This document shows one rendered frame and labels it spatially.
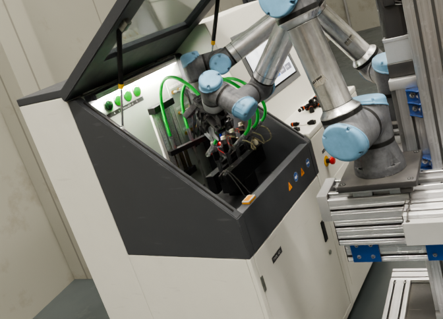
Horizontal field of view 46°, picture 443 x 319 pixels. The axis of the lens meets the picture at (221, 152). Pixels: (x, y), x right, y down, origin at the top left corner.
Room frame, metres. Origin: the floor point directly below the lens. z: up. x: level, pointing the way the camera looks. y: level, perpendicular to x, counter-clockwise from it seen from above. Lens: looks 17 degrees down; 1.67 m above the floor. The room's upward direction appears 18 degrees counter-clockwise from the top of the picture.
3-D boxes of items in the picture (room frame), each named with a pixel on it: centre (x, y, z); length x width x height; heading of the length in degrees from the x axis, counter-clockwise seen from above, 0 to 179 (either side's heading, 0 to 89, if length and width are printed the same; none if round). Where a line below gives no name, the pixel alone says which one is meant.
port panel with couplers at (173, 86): (2.37, 0.10, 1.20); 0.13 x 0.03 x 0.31; 144
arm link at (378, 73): (1.87, -0.69, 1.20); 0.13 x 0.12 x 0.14; 179
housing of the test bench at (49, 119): (2.58, 0.19, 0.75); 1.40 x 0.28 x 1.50; 144
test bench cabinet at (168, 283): (2.04, 0.05, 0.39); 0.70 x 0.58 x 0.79; 144
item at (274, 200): (1.89, -0.17, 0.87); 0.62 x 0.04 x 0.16; 144
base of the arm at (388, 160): (1.44, -0.44, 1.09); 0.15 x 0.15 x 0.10
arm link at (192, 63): (2.01, 0.00, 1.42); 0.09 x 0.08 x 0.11; 89
